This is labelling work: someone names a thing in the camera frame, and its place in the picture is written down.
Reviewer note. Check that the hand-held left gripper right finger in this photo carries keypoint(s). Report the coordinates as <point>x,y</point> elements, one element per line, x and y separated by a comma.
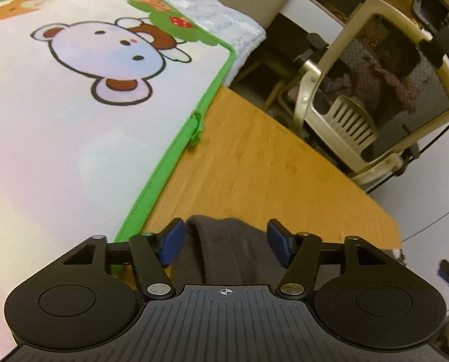
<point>281,243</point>

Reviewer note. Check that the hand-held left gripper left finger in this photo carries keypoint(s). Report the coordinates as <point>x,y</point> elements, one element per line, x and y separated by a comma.
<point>171,241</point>

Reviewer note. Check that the dark grey garment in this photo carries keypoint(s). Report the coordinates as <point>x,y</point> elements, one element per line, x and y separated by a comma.
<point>228,249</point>

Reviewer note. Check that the printed bear blanket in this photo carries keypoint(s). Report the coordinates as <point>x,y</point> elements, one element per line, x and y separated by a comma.
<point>58,139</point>

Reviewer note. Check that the brown fuzzy garment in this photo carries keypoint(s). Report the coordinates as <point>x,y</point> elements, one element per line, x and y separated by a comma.
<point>390,64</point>

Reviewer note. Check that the white quilted bedspread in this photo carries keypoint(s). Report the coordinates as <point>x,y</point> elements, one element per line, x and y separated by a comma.
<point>224,22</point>

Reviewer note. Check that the black chair headrest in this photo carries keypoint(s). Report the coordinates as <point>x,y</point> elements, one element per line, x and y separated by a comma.
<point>435,15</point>

